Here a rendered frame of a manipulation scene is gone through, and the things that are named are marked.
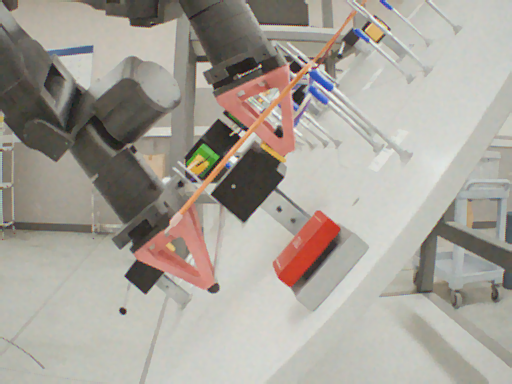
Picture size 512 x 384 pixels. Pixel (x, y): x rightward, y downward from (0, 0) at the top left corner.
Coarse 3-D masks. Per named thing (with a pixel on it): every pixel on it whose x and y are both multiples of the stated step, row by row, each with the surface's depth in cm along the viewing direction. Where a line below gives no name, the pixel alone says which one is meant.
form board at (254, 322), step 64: (448, 0) 88; (384, 64) 101; (448, 64) 59; (384, 128) 66; (448, 128) 45; (320, 192) 73; (384, 192) 50; (448, 192) 40; (192, 256) 147; (256, 256) 78; (384, 256) 40; (192, 320) 83; (256, 320) 55; (320, 320) 41
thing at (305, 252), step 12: (312, 216) 47; (324, 216) 44; (312, 228) 45; (324, 228) 43; (336, 228) 43; (300, 240) 45; (312, 240) 43; (324, 240) 43; (288, 252) 46; (300, 252) 43; (312, 252) 43; (324, 252) 44; (276, 264) 46; (288, 264) 43; (300, 264) 43; (312, 264) 44; (288, 276) 43; (300, 276) 43
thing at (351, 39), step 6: (348, 30) 137; (348, 36) 134; (354, 36) 134; (348, 42) 134; (354, 42) 135; (360, 42) 135; (342, 48) 136; (360, 48) 135; (366, 48) 136; (372, 48) 134; (366, 54) 135
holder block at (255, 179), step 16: (256, 144) 64; (240, 160) 61; (256, 160) 61; (224, 176) 63; (240, 176) 62; (256, 176) 62; (272, 176) 61; (224, 192) 62; (240, 192) 62; (256, 192) 62; (240, 208) 62; (256, 208) 62
